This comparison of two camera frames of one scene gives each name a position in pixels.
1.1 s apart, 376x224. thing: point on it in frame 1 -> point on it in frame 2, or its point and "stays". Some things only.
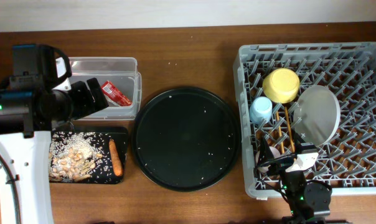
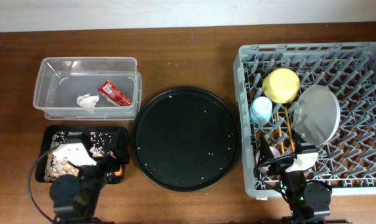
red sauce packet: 109,90 stays
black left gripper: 88,105 -> 121,155
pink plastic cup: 276,154 stays
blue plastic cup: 261,110 stays
